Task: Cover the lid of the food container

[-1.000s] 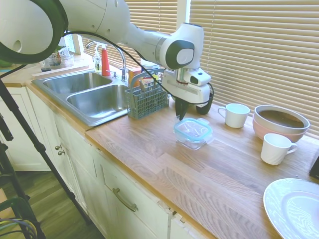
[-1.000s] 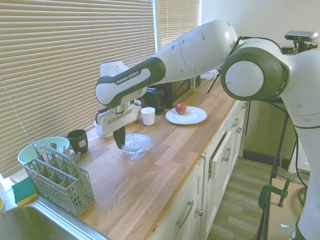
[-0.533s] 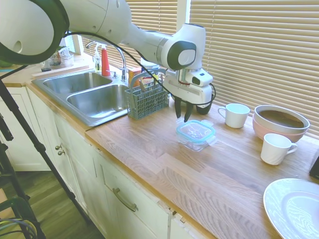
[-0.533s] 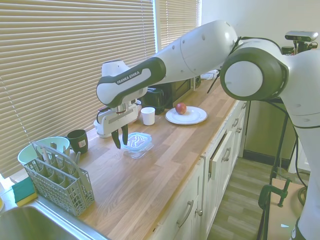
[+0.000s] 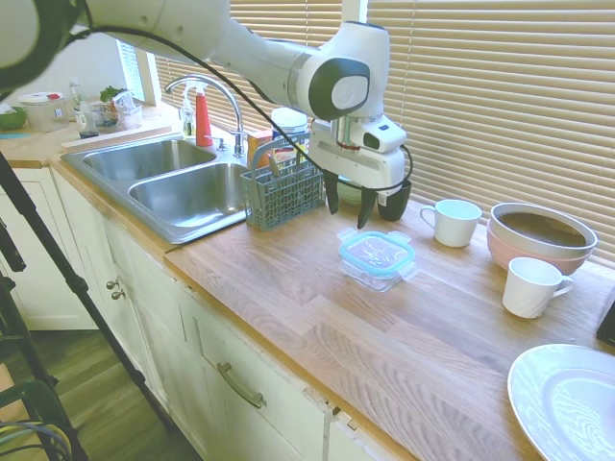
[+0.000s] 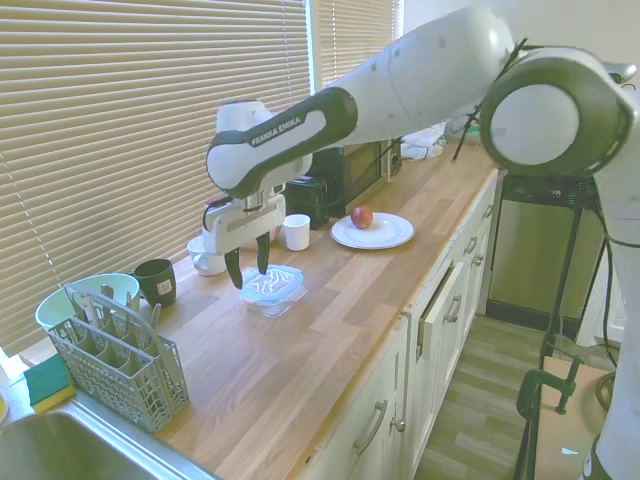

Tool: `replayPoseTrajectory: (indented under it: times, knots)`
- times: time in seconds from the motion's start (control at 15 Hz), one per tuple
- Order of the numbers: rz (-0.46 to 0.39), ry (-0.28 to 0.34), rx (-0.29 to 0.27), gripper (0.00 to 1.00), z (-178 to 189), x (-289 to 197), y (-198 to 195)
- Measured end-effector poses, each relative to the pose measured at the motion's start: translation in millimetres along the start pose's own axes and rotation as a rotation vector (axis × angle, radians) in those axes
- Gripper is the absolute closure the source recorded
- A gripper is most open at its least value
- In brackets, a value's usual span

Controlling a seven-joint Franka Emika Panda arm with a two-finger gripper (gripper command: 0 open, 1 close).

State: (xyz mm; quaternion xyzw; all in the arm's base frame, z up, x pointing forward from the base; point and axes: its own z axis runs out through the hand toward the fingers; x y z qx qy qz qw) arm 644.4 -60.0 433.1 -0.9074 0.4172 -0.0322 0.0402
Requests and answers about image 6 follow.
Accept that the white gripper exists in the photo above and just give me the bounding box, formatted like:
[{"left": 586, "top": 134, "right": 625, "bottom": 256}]
[{"left": 202, "top": 195, "right": 287, "bottom": 290}]

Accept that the clear lid with teal seal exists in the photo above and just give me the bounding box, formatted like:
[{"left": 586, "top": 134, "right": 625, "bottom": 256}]
[{"left": 239, "top": 264, "right": 307, "bottom": 307}]

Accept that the clear glass food container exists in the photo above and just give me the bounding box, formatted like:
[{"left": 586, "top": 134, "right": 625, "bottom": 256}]
[{"left": 247, "top": 294, "right": 296, "bottom": 319}]

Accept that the white plain cup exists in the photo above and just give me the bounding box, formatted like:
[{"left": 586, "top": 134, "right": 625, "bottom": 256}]
[{"left": 281, "top": 213, "right": 312, "bottom": 252}]

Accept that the black small appliance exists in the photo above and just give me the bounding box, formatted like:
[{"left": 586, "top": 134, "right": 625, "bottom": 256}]
[{"left": 284, "top": 177, "right": 331, "bottom": 231}]

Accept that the black cup with label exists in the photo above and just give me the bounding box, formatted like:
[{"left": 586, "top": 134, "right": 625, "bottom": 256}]
[{"left": 132, "top": 258, "right": 177, "bottom": 309}]

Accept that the red apple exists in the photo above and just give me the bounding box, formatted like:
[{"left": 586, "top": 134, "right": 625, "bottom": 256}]
[{"left": 350, "top": 204, "right": 375, "bottom": 230}]

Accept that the black microwave oven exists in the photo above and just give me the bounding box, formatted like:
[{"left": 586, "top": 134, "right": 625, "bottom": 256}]
[{"left": 305, "top": 138, "right": 404, "bottom": 217}]

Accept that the mint green bowl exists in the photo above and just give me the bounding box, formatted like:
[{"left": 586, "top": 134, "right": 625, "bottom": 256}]
[{"left": 34, "top": 272, "right": 142, "bottom": 333}]

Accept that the white dinner plate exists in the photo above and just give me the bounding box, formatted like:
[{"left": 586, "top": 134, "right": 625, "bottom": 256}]
[{"left": 329, "top": 211, "right": 416, "bottom": 250}]

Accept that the grey plastic cutlery basket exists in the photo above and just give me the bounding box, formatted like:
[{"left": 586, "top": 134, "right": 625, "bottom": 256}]
[{"left": 47, "top": 283, "right": 191, "bottom": 434}]

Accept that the wide beige window blind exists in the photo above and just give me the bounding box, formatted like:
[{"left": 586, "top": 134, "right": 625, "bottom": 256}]
[{"left": 0, "top": 0, "right": 311, "bottom": 354}]

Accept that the white base cabinet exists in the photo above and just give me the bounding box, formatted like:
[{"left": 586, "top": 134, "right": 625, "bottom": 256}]
[{"left": 284, "top": 169, "right": 501, "bottom": 480}]

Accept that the white plastic bag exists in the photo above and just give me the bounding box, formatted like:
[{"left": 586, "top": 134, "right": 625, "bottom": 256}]
[{"left": 399, "top": 124, "right": 447, "bottom": 161}]

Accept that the green and yellow sponge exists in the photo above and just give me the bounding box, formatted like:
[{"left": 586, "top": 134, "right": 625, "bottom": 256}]
[{"left": 22, "top": 360, "right": 77, "bottom": 415}]

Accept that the narrow beige window blind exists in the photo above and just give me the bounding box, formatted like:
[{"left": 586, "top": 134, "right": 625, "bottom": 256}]
[{"left": 317, "top": 0, "right": 404, "bottom": 90}]

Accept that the stainless steel sink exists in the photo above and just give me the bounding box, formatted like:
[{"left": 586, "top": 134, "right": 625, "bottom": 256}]
[{"left": 0, "top": 399, "right": 221, "bottom": 480}]

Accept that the stainless steel dishwasher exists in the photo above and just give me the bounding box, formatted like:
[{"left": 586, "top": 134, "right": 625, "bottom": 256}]
[{"left": 487, "top": 174, "right": 601, "bottom": 321}]

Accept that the dark green metal clamp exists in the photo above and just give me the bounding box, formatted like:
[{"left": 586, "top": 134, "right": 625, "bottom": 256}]
[{"left": 517, "top": 357, "right": 585, "bottom": 421}]

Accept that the black metal robot stand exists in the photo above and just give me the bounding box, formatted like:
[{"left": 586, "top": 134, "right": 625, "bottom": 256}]
[{"left": 514, "top": 174, "right": 621, "bottom": 480}]

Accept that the white handled knife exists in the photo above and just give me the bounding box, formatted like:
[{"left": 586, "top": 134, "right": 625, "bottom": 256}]
[{"left": 79, "top": 293, "right": 102, "bottom": 327}]

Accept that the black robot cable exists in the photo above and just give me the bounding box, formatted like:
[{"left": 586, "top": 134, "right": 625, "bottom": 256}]
[{"left": 452, "top": 38, "right": 529, "bottom": 161}]

